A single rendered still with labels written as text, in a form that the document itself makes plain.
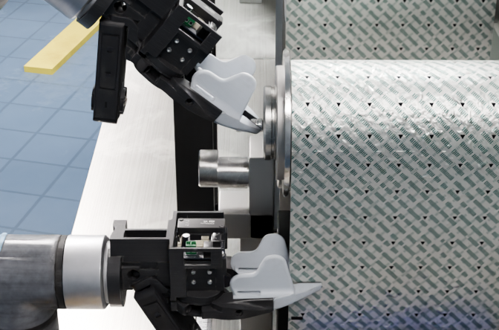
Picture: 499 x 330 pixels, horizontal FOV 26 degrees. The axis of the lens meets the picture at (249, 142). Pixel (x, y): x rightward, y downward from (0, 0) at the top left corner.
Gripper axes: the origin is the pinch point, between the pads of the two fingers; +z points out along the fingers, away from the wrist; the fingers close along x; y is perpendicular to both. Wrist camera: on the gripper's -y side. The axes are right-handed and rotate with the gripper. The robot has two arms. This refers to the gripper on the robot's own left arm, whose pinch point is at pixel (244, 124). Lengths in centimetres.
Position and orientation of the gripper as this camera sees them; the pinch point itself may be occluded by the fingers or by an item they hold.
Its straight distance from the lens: 110.6
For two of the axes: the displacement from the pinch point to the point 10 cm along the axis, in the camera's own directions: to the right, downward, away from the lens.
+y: 6.4, -6.8, -3.6
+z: 7.7, 5.6, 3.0
